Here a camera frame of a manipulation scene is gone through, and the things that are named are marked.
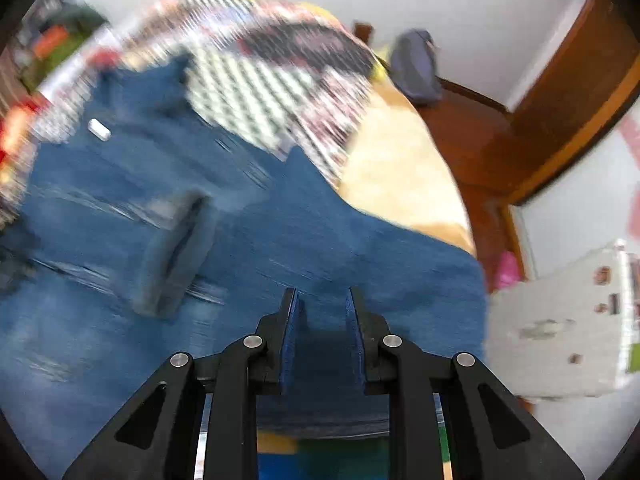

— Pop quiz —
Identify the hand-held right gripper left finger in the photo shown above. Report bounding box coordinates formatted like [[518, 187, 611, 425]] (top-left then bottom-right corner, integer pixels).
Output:
[[62, 287, 307, 480]]

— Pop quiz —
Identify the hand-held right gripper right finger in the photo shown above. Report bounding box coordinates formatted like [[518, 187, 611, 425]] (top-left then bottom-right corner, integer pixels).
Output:
[[344, 287, 586, 480]]

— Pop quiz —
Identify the blue denim jacket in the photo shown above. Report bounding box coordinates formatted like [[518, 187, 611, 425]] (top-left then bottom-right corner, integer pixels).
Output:
[[0, 55, 490, 476]]

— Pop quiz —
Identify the colourful floor mat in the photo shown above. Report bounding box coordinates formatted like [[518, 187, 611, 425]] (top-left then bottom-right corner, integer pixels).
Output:
[[256, 417, 453, 480]]

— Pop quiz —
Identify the pink plastic bag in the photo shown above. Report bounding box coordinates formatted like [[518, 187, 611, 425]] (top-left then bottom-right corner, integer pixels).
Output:
[[495, 251, 523, 292]]

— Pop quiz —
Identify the beige bed sheet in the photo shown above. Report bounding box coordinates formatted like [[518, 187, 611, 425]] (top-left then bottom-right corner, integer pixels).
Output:
[[337, 80, 477, 257]]

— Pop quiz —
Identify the white cardboard box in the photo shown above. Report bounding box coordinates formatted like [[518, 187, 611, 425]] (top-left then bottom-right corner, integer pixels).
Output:
[[486, 241, 640, 402]]

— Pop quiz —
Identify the patchwork patterned blanket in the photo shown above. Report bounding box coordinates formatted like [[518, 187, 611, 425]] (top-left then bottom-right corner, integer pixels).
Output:
[[0, 0, 387, 241]]

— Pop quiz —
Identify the grey purple backpack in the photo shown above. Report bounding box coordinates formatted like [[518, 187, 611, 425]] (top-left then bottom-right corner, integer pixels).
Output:
[[389, 29, 445, 106]]

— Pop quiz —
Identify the wooden door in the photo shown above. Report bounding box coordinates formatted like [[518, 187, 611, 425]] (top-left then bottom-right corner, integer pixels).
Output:
[[507, 0, 640, 207]]

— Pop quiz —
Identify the red fluffy cloth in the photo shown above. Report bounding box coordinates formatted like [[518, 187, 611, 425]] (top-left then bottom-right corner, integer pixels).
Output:
[[0, 100, 51, 171]]

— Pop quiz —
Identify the green and orange cloth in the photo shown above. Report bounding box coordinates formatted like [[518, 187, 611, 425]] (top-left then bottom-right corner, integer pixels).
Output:
[[12, 0, 108, 93]]

